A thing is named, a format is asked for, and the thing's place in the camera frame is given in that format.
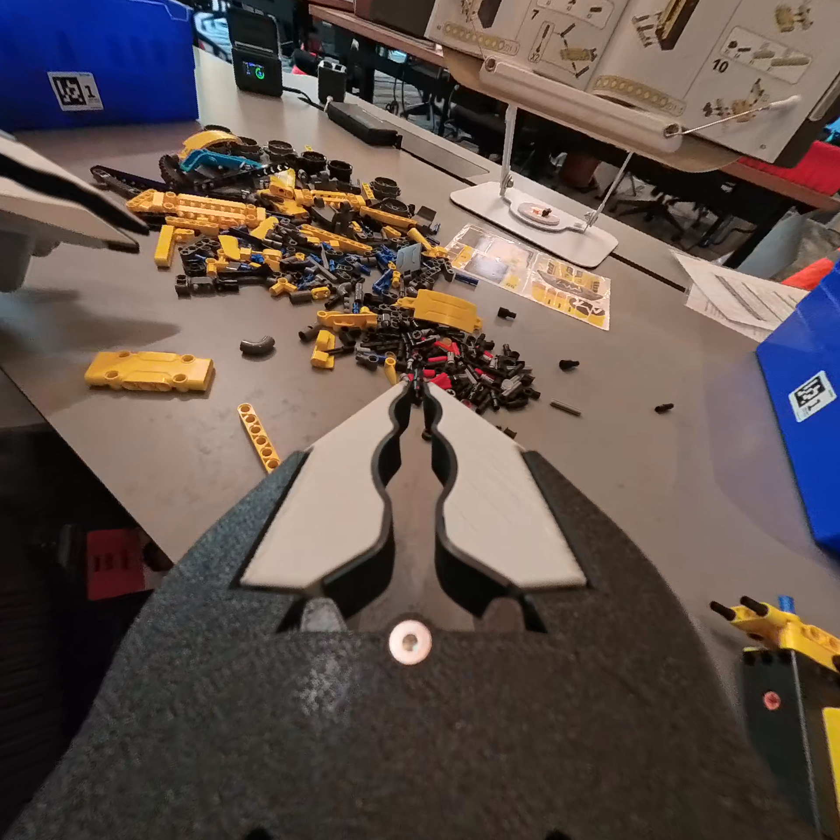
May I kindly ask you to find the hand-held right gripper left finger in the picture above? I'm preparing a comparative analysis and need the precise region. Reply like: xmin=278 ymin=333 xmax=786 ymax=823
xmin=238 ymin=381 xmax=413 ymax=632

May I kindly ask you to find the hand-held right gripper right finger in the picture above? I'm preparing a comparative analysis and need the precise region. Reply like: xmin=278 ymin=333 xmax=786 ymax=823
xmin=423 ymin=381 xmax=588 ymax=632

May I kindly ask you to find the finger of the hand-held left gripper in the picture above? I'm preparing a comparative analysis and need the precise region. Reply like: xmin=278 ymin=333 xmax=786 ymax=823
xmin=0 ymin=130 xmax=151 ymax=236
xmin=0 ymin=190 xmax=140 ymax=254

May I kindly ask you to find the pile of plastic building pieces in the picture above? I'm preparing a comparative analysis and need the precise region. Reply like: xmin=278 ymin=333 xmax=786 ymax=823
xmin=91 ymin=123 xmax=543 ymax=442

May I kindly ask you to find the yellow beam with holes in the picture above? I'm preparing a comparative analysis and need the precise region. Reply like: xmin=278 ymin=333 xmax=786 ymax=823
xmin=238 ymin=402 xmax=282 ymax=473

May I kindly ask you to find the yellow flat panel piece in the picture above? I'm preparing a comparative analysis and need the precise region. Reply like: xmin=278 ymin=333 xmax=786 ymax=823
xmin=84 ymin=350 xmax=215 ymax=393

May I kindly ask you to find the red tag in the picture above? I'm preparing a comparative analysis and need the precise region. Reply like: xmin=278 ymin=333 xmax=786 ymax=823
xmin=85 ymin=528 xmax=147 ymax=602

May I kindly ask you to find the yellow sticker sheet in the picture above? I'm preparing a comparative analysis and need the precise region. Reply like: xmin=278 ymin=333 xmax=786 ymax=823
xmin=446 ymin=223 xmax=611 ymax=331

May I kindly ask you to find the black device with green display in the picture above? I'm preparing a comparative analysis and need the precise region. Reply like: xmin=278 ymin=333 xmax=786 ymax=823
xmin=226 ymin=7 xmax=284 ymax=98

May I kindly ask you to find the white book stand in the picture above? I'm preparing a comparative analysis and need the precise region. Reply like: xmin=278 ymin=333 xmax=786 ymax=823
xmin=446 ymin=49 xmax=805 ymax=269

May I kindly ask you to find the large blue plastic bin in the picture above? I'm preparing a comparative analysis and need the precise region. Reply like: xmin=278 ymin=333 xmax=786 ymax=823
xmin=755 ymin=259 xmax=840 ymax=552

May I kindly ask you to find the black power adapter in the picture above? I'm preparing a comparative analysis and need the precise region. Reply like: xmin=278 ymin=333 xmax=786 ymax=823
xmin=326 ymin=100 xmax=403 ymax=149

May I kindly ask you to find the white printed paper sheet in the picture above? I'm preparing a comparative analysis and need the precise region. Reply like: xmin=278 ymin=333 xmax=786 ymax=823
xmin=669 ymin=249 xmax=811 ymax=342

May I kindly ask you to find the yellow and black built assembly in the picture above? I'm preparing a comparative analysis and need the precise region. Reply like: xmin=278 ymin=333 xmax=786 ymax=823
xmin=710 ymin=594 xmax=840 ymax=818

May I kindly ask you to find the wooden background desk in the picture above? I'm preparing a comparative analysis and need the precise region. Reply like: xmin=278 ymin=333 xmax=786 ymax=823
xmin=308 ymin=3 xmax=840 ymax=211

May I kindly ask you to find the red padded chair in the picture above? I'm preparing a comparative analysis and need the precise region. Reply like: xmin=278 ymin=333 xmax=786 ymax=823
xmin=738 ymin=140 xmax=840 ymax=198

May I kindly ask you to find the building instruction booklet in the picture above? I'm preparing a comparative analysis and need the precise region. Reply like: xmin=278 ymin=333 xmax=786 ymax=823
xmin=425 ymin=0 xmax=840 ymax=165

